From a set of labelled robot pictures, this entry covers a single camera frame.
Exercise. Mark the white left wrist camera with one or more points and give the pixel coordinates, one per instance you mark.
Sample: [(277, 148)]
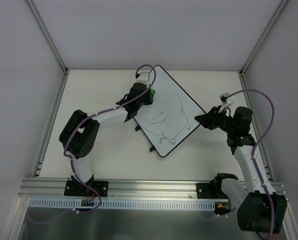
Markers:
[(143, 78)]

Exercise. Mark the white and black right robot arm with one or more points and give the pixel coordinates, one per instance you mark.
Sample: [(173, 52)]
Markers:
[(259, 208)]

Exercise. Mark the white slotted cable duct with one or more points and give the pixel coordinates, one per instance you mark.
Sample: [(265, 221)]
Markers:
[(122, 204)]

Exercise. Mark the aluminium mounting rail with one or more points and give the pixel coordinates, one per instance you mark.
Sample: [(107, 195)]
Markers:
[(152, 190)]

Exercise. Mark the right aluminium frame post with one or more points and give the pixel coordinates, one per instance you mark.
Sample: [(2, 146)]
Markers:
[(267, 29)]

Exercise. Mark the whiteboard with rabbit drawing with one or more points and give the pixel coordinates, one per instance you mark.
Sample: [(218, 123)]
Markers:
[(170, 119)]

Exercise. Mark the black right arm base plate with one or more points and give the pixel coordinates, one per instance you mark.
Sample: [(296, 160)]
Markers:
[(206, 191)]

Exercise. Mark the left aluminium frame post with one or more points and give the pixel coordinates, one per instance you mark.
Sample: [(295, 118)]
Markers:
[(43, 28)]

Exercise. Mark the aluminium frame post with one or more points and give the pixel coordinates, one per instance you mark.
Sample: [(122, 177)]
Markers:
[(267, 29), (43, 28)]

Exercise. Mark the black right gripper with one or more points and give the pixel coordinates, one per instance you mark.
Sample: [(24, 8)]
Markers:
[(214, 120)]

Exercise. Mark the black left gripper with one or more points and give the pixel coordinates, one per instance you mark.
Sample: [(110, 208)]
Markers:
[(146, 97)]

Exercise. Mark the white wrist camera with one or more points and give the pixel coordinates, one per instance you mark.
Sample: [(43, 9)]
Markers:
[(143, 78), (226, 101)]

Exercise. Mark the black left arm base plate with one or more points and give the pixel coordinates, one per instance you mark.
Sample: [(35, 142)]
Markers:
[(73, 188)]

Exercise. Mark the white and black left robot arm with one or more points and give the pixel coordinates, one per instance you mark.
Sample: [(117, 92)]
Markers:
[(79, 135)]

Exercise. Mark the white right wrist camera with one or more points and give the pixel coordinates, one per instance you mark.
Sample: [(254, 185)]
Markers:
[(226, 101)]

